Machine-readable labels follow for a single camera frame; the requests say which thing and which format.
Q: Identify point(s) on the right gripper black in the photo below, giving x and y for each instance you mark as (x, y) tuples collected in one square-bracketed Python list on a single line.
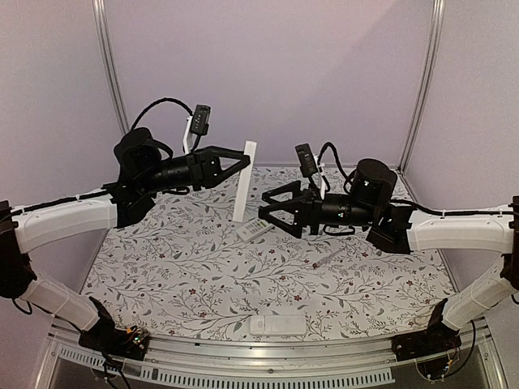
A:
[(306, 208)]

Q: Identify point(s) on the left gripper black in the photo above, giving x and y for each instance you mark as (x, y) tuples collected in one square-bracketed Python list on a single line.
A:
[(205, 168)]

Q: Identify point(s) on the long white remote control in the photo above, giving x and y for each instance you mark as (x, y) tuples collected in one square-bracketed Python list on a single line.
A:
[(244, 183)]

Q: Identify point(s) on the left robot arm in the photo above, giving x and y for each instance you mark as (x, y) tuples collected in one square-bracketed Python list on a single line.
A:
[(147, 167)]

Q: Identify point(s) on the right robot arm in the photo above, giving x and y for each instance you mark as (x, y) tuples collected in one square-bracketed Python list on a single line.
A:
[(398, 226)]

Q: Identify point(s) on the white remote with buttons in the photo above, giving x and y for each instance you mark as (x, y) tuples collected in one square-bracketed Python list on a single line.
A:
[(253, 229)]

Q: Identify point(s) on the floral table mat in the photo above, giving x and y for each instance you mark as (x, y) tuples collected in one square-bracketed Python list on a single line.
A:
[(183, 271)]

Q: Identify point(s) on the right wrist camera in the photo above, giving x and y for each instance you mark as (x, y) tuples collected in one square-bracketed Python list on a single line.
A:
[(306, 159)]

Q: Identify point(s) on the aluminium front rail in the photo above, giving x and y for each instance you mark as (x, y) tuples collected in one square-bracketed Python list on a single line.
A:
[(194, 363)]

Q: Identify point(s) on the left aluminium frame post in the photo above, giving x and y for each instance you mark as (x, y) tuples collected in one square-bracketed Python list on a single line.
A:
[(107, 57)]

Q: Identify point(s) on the aluminium frame post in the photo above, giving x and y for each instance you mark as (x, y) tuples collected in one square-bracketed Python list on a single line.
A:
[(107, 57), (433, 44)]

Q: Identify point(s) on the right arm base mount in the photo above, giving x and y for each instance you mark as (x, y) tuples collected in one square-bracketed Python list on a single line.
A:
[(435, 338)]

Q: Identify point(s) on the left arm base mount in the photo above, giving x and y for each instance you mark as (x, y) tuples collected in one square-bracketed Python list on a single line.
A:
[(131, 342)]

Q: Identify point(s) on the right aluminium frame post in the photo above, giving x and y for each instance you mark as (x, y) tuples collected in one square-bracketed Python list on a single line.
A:
[(433, 44)]

